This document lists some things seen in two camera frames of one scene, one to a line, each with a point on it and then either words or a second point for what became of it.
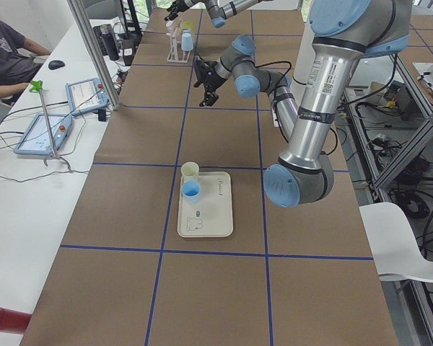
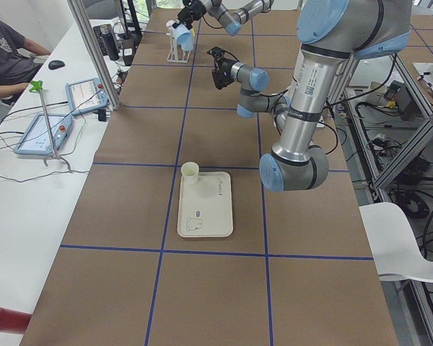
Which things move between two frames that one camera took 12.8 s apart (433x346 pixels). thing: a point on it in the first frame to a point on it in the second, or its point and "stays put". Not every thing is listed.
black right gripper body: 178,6 to 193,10
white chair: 395,249 stays put
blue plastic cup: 191,189 to 184,37
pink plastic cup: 172,26 stays put
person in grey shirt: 10,60 stays put
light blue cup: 187,43 stays put
